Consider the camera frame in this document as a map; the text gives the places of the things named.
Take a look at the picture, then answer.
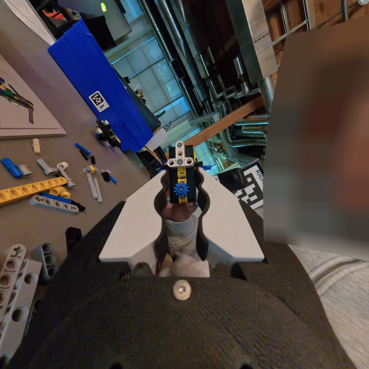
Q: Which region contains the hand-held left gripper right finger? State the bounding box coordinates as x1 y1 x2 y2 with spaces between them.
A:
195 169 265 263

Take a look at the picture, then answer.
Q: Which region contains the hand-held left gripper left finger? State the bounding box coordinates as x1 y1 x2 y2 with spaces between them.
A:
99 170 171 270

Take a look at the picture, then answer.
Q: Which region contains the lego gear assembly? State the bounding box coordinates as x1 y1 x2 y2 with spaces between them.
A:
158 141 209 206

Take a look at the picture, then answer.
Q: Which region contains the person's right forearm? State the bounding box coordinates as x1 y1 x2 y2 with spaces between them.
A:
165 215 210 277

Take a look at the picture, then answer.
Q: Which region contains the black lego connector blue pin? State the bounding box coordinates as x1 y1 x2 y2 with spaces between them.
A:
99 169 118 185

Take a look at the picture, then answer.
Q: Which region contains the light grey thin lego beam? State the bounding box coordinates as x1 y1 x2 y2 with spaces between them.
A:
29 195 79 214

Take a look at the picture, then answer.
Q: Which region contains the white lego axle connector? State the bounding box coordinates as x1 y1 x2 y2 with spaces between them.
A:
57 162 76 189

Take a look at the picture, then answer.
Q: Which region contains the blue lego beam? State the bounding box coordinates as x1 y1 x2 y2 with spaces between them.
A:
39 192 72 203

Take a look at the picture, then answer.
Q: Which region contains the dark grey lego connector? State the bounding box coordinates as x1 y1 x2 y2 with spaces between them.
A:
31 243 59 284

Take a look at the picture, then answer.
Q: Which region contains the small black lego assembly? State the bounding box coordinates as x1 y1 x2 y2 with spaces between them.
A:
95 118 122 149

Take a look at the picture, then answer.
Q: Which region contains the grey angled lego connector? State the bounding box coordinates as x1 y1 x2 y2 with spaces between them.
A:
36 159 59 176

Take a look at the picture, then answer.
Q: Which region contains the long yellow lego beam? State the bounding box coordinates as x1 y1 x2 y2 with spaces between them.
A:
0 177 67 206

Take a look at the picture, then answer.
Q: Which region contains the wide light grey lego beam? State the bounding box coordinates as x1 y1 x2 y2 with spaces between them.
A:
0 258 43 365

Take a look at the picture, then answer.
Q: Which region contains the lego instruction booklet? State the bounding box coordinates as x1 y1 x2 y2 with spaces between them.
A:
0 53 67 140

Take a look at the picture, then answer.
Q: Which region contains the person's right hand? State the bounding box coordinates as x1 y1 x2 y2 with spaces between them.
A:
161 203 194 222

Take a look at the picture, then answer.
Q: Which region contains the wooden beam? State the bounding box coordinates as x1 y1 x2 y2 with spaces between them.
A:
183 95 270 148

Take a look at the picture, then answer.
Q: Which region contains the cardboard box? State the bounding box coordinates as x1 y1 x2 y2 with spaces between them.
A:
144 126 168 154

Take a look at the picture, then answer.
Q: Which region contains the blue storage bin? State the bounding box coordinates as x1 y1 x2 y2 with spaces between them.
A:
47 20 154 153

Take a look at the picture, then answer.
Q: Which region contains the white paper booklet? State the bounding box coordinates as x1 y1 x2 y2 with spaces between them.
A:
2 0 57 46

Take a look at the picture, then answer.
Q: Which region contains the large metal air duct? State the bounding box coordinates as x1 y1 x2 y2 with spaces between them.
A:
225 0 281 85

